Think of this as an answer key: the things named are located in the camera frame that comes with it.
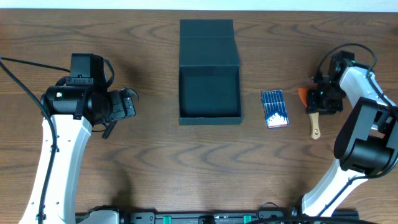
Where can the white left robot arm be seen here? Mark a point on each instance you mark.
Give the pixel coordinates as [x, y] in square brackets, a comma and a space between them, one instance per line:
[70, 114]

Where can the clear screwdriver set case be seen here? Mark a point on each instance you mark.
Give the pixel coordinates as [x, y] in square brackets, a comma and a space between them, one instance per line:
[274, 109]

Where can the black open gift box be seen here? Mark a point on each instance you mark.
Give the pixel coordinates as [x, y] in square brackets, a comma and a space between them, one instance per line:
[208, 76]

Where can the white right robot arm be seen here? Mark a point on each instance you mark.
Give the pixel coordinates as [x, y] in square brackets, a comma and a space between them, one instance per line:
[365, 148]

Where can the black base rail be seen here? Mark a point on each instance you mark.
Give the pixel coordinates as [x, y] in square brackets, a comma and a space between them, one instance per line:
[151, 217]

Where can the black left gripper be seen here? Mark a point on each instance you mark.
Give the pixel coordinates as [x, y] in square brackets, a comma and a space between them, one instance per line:
[126, 104]

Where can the orange scraper wooden handle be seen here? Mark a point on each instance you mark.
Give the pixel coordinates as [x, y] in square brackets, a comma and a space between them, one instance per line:
[314, 116]

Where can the black handled screwdriver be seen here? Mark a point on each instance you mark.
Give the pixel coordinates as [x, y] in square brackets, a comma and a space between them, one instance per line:
[108, 129]

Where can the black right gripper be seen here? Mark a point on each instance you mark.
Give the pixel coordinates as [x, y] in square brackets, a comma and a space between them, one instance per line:
[313, 106]

